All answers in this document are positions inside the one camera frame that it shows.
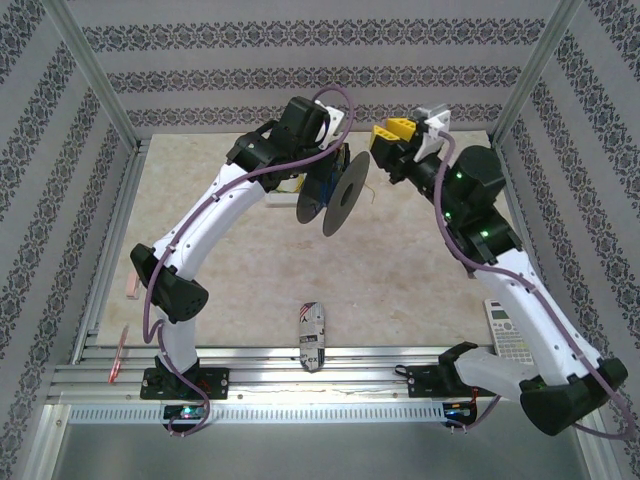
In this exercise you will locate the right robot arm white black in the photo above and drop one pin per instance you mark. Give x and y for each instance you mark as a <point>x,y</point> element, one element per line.
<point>530,310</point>

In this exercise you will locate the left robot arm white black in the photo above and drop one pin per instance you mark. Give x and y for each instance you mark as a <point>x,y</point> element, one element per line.
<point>210,225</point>

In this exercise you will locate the white calculator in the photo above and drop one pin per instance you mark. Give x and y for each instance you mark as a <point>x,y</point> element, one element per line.
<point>505,330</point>

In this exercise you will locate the newspaper print case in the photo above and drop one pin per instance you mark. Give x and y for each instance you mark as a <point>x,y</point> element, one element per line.
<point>312,330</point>

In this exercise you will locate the small pink eraser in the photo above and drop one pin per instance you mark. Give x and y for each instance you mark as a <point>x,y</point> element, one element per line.
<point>132,287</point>

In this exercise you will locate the right control board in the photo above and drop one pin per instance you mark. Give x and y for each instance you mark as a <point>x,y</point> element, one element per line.
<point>457,411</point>

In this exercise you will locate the control board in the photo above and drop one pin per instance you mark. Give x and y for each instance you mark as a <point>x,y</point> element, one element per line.
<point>185,412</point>
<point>457,411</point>

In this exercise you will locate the left control board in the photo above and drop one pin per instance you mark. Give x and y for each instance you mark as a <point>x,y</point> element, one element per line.
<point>185,412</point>

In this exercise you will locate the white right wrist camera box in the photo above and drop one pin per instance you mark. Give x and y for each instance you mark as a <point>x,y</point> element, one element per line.
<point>432,135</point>

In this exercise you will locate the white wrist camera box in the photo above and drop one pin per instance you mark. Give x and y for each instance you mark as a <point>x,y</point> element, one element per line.
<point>335,120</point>
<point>432,135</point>

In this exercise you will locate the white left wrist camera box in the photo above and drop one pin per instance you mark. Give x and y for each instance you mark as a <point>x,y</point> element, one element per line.
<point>335,120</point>

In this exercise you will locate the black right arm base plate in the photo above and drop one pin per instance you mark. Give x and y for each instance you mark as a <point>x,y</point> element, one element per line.
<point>425,382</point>

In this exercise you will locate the aluminium frame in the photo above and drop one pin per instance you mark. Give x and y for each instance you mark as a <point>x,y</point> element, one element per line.
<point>350,382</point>

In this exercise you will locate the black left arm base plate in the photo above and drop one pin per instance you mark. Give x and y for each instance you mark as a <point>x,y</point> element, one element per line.
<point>215,382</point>

